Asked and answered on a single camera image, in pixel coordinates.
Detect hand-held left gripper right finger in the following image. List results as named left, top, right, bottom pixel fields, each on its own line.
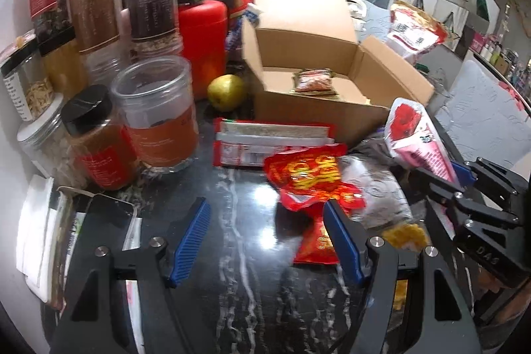
left=323, top=200, right=484, bottom=354

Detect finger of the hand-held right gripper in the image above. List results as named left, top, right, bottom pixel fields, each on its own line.
left=451, top=157, right=522, bottom=202
left=410, top=167, right=520, bottom=231

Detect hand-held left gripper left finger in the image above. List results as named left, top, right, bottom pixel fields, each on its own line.
left=50, top=196, right=212, bottom=354

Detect clear bag yellow snacks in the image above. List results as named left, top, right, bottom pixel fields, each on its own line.
left=381, top=223, right=429, bottom=252

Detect pink strawberry print snack packet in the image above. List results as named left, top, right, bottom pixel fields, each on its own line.
left=384, top=98, right=467, bottom=189

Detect red snack bag yellow print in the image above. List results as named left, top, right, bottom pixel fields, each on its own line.
left=264, top=144, right=366, bottom=214

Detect brown cardboard box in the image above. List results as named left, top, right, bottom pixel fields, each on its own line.
left=242, top=0, right=435, bottom=148

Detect small red snack packet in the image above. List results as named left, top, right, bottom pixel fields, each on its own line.
left=292, top=209, right=341, bottom=266

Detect white textured chair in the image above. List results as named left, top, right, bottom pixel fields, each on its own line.
left=446, top=59, right=531, bottom=165
left=360, top=0, right=399, bottom=44

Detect stack of flat packets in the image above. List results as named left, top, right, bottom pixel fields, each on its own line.
left=47, top=188, right=138, bottom=310

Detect shelf of small bottles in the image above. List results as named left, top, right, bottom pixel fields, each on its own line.
left=473, top=33, right=531, bottom=100

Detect spice jar black lid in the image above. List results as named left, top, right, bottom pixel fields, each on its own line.
left=61, top=84, right=138, bottom=191

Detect clear jar orange label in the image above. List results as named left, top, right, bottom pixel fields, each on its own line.
left=111, top=56, right=200, bottom=173

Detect long red white packet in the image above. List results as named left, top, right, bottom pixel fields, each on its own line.
left=213, top=117, right=335, bottom=168

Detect large red white snack bag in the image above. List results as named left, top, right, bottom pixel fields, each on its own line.
left=389, top=0, right=449, bottom=56

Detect green pear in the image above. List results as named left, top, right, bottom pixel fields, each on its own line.
left=207, top=75, right=246, bottom=110

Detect white napkins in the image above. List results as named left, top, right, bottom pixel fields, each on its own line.
left=17, top=176, right=55, bottom=302

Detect small brown snack packet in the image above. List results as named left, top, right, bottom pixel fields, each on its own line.
left=290, top=69, right=338, bottom=97

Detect clear jar pale flakes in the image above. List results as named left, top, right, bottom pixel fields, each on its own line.
left=17, top=105, right=86, bottom=189

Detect clear plastic jar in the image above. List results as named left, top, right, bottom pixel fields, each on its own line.
left=87, top=47, right=134, bottom=86

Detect clear jar oats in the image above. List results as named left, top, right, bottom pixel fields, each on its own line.
left=130, top=36, right=184, bottom=64

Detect red plastic container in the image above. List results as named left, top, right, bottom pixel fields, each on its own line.
left=178, top=0, right=230, bottom=100

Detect jar yellow contents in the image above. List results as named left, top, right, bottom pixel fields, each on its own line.
left=41, top=39, right=90, bottom=98

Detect jar black label nut slices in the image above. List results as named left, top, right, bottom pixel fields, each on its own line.
left=0, top=31, right=57, bottom=123

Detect pile of colourful packets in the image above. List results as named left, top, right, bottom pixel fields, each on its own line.
left=226, top=0, right=261, bottom=53

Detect clear jar brown label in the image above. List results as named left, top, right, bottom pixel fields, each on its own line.
left=68, top=0, right=127, bottom=56

